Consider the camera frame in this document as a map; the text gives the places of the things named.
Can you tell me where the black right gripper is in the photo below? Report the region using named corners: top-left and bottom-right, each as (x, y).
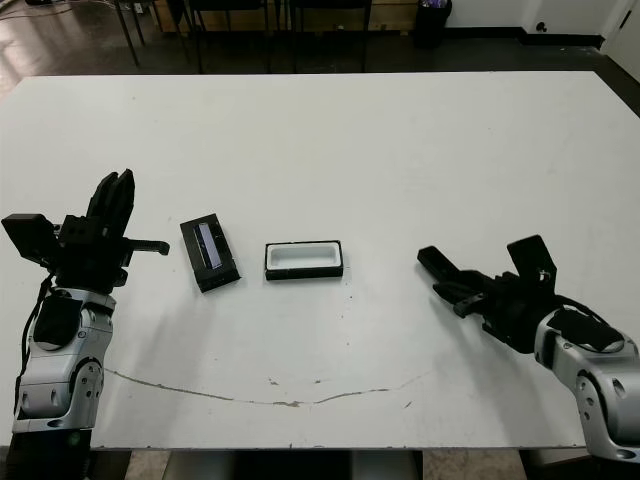
top-left (431, 269), bottom-right (559, 355)

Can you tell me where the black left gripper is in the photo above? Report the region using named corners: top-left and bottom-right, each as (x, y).
top-left (51, 168), bottom-right (172, 297)

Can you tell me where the slim black camera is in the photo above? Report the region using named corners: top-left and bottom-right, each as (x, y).
top-left (416, 245), bottom-right (460, 284)

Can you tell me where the black box lid with print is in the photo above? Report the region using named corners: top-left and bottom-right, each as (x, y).
top-left (179, 211), bottom-right (243, 294)

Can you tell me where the black box base white insert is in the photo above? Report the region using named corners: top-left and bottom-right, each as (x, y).
top-left (263, 239), bottom-right (345, 282)

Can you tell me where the black metal furniture leg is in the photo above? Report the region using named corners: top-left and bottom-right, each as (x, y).
top-left (114, 0), bottom-right (146, 66)

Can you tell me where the grey robot lower body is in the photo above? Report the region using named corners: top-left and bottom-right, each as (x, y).
top-left (164, 451), bottom-right (424, 480)

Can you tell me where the black trash bin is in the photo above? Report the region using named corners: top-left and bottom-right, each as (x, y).
top-left (414, 0), bottom-right (454, 50)

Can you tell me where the white door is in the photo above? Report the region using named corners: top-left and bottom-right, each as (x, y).
top-left (602, 0), bottom-right (640, 54)

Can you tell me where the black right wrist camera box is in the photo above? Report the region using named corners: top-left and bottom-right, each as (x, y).
top-left (506, 233), bottom-right (558, 296)

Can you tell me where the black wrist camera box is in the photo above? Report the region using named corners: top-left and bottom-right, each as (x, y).
top-left (506, 233), bottom-right (558, 296)
top-left (0, 213), bottom-right (60, 265)

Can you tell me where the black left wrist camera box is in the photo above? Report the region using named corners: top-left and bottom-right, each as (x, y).
top-left (0, 213), bottom-right (60, 265)

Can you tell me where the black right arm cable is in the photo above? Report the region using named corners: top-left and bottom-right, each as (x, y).
top-left (554, 294), bottom-right (629, 331)

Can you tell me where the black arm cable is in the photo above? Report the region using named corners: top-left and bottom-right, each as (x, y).
top-left (554, 294), bottom-right (629, 331)
top-left (13, 272), bottom-right (54, 396)

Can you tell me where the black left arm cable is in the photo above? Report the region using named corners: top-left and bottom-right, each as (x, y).
top-left (13, 272), bottom-right (54, 396)

